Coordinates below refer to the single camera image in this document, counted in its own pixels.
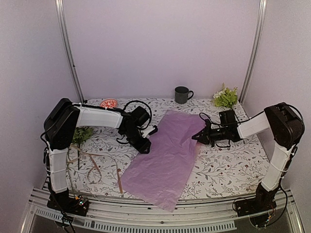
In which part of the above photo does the lilac white flower bouquet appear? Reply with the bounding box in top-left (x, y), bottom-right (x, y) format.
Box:
top-left (69, 126), bottom-right (95, 170)

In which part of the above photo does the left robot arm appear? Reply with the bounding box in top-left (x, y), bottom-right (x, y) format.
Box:
top-left (40, 98), bottom-right (158, 216)

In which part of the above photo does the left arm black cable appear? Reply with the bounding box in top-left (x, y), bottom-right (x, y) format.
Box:
top-left (116, 100), bottom-right (153, 144)

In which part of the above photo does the dark grey metal mug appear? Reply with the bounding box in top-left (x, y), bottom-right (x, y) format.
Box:
top-left (174, 86), bottom-right (194, 104)

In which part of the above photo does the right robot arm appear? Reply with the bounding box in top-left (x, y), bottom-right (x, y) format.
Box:
top-left (192, 102), bottom-right (305, 216)

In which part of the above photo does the green white flower sprig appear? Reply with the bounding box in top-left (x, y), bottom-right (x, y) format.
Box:
top-left (212, 83), bottom-right (238, 109)

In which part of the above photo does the front aluminium rail base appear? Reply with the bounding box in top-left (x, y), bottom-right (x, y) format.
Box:
top-left (20, 188), bottom-right (305, 233)

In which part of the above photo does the red patterned ceramic bowl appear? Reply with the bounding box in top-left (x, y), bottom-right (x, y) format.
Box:
top-left (100, 98), bottom-right (118, 109)

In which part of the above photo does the purple pink wrapping paper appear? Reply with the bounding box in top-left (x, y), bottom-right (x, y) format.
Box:
top-left (121, 110), bottom-right (204, 212)

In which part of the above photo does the aluminium frame post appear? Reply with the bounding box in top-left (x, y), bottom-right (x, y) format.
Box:
top-left (55, 0), bottom-right (85, 102)
top-left (239, 0), bottom-right (267, 105)

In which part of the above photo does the beige raffia ribbon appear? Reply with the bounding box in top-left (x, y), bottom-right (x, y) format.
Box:
top-left (67, 147), bottom-right (124, 195)

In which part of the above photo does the right aluminium frame post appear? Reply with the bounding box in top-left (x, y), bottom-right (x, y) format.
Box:
top-left (239, 0), bottom-right (267, 105)

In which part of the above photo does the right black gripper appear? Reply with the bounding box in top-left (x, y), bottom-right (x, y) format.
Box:
top-left (192, 123), bottom-right (228, 148)

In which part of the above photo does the left aluminium frame post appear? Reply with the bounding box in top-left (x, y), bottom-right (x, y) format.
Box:
top-left (55, 0), bottom-right (85, 102)

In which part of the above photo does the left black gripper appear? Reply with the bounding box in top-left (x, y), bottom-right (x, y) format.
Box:
top-left (123, 127), bottom-right (152, 154)

